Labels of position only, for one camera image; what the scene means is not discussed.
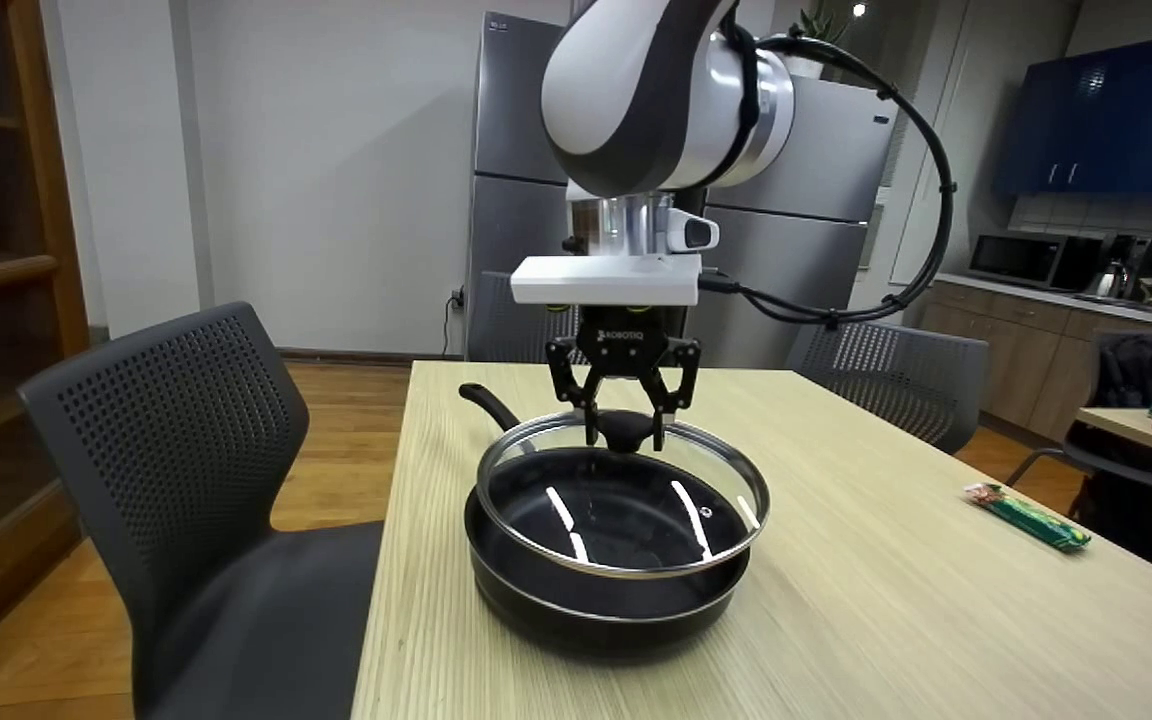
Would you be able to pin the black backpack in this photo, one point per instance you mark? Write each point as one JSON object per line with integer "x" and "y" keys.
{"x": 1140, "y": 365}

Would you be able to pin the wooden kitchen counter cabinet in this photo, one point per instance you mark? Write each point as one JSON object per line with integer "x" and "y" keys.
{"x": 1016, "y": 354}

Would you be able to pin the tall stainless steel refrigerator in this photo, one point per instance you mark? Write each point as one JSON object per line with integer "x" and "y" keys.
{"x": 511, "y": 134}

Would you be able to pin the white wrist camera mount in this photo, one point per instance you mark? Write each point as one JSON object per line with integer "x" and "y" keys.
{"x": 602, "y": 282}

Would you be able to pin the green snack packet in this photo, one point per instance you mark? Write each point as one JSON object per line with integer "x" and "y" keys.
{"x": 1035, "y": 520}

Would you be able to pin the light wood side table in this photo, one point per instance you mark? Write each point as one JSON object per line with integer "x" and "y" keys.
{"x": 1140, "y": 431}

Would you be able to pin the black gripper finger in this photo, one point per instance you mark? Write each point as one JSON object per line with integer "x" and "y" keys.
{"x": 675, "y": 384}
{"x": 578, "y": 381}

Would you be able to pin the glass lid with black knob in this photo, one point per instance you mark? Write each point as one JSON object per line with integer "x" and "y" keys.
{"x": 628, "y": 520}

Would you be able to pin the grey office chair back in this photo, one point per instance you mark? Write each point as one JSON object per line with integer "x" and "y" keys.
{"x": 522, "y": 325}

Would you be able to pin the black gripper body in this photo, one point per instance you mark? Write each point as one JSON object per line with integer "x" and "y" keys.
{"x": 620, "y": 337}

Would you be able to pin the steel kettle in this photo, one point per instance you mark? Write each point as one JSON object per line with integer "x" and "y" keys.
{"x": 1109, "y": 287}

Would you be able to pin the dark grey mesh office chair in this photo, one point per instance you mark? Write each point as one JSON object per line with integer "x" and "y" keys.
{"x": 911, "y": 381}
{"x": 178, "y": 452}

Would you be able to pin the black microwave oven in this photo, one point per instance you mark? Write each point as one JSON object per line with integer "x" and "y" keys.
{"x": 1021, "y": 256}

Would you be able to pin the brown wooden bookshelf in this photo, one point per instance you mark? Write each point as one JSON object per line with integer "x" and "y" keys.
{"x": 1, "y": 335}

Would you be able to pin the black nonstick frying pan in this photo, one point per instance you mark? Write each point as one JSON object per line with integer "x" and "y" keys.
{"x": 602, "y": 624}

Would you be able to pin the shorter stainless steel refrigerator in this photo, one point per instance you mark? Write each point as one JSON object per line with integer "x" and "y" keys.
{"x": 798, "y": 232}

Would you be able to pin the blue wall cabinet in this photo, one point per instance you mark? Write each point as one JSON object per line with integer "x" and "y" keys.
{"x": 1123, "y": 122}

